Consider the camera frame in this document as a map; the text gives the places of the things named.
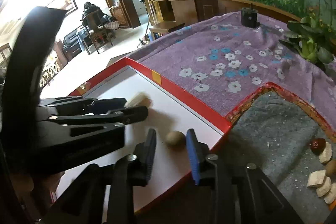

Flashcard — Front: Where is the person hand holding left gripper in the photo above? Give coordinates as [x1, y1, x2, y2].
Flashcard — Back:
[10, 171, 65, 223]

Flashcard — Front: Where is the brown round longan fruit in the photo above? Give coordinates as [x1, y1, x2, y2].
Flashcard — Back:
[165, 131, 186, 147]

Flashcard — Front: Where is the purple floral tablecloth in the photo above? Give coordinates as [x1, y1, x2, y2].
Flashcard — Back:
[129, 12, 335, 128]

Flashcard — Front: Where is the red jujube left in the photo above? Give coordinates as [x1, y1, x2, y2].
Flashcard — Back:
[310, 138, 326, 155]

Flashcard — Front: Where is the orange at back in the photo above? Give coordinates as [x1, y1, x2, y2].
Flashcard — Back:
[329, 200, 336, 211]

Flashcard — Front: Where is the beige hexagonal cube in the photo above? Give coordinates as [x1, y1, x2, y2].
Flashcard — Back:
[319, 142, 332, 164]
[306, 169, 326, 188]

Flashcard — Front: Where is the grey felt mat red border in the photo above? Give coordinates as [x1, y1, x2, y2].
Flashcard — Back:
[220, 83, 335, 223]

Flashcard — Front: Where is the black cylindrical holder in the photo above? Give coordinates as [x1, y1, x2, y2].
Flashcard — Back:
[240, 3, 260, 28]

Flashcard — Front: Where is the green leafy potted plant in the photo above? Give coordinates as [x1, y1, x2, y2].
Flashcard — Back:
[279, 16, 335, 71]

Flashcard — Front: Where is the red white shallow box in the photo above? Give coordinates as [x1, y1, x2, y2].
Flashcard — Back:
[71, 57, 232, 213]

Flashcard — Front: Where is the large brown longan on mat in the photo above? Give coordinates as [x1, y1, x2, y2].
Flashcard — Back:
[326, 159, 336, 178]

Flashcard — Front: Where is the seated person in black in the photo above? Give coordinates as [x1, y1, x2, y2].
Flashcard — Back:
[81, 2, 109, 28]

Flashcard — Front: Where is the wooden side cabinet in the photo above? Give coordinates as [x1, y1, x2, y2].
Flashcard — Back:
[151, 0, 219, 26]

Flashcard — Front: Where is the beige hexagonal cube top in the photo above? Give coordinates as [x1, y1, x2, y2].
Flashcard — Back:
[319, 142, 332, 164]

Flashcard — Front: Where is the wooden chair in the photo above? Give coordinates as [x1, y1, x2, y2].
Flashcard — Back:
[81, 10, 116, 54]

